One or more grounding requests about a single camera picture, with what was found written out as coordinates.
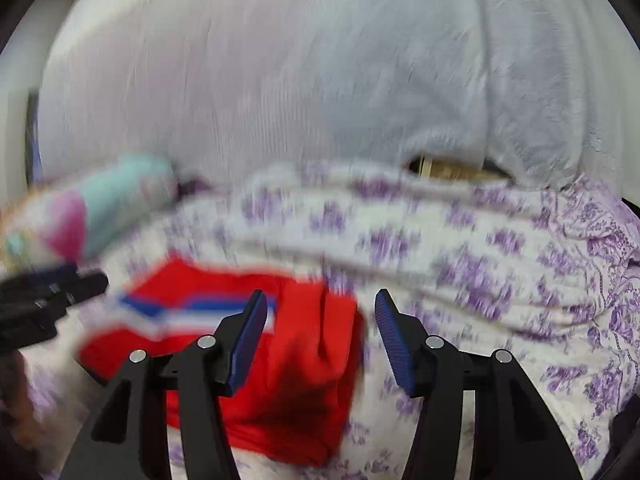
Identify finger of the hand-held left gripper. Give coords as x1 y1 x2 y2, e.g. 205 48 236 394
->
20 262 80 286
50 271 110 307

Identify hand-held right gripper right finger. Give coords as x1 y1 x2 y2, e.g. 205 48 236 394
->
374 288 583 480

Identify white lace curtain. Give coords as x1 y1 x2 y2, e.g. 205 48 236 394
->
37 0 608 191

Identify red pants with striped band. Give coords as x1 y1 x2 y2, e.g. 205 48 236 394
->
77 255 368 468

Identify folded floral quilt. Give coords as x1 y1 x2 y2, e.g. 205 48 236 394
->
0 154 181 273

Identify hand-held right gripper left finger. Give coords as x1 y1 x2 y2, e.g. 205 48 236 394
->
60 289 269 480

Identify wooden bed frame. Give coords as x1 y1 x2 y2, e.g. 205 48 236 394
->
409 154 502 182

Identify purple floral bed sheet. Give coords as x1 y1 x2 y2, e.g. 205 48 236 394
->
20 160 640 480

